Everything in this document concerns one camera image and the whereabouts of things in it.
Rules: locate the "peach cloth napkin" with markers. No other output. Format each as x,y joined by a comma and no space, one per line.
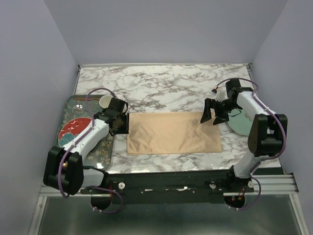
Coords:
172,133

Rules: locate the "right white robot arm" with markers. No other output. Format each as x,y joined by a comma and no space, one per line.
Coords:
268,134

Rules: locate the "floral teal serving tray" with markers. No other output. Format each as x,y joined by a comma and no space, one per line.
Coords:
101,155

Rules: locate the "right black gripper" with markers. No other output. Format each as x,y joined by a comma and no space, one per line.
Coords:
212,103

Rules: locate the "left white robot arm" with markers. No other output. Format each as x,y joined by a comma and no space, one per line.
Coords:
64,168

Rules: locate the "silver metal spoon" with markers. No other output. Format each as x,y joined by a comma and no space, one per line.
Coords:
79,107

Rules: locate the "mint green floral plate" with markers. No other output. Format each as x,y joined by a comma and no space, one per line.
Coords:
239,122

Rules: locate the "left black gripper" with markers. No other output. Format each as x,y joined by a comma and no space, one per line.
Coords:
126,128

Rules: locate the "red and teal plate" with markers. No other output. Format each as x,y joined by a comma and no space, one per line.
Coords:
71,129

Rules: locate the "grey-green ceramic mug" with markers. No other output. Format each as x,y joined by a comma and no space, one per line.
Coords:
105,100

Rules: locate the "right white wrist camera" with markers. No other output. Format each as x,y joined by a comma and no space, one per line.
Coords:
219,96

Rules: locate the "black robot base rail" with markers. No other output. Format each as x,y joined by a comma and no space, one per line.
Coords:
212,186

